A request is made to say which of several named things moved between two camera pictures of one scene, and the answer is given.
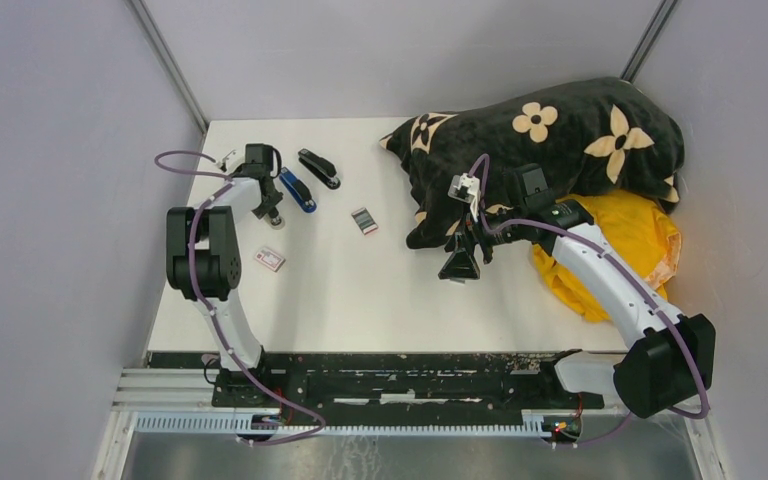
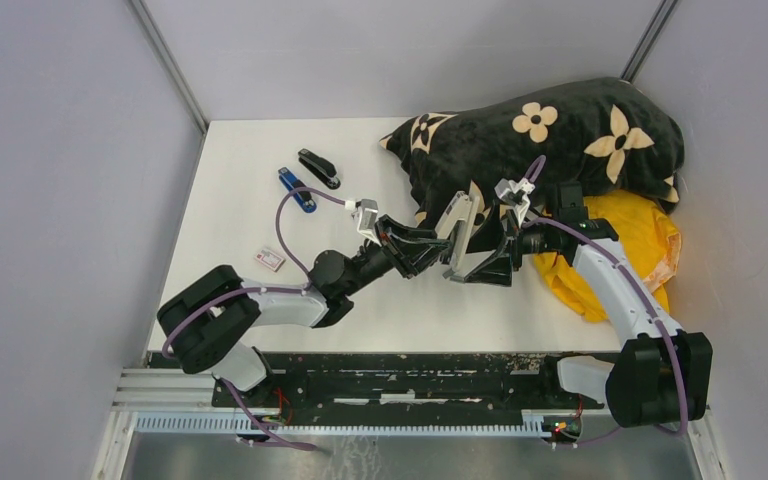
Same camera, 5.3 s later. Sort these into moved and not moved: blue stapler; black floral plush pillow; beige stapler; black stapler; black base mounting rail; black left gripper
Moved: black left gripper; beige stapler
Not moved: black base mounting rail; black stapler; blue stapler; black floral plush pillow
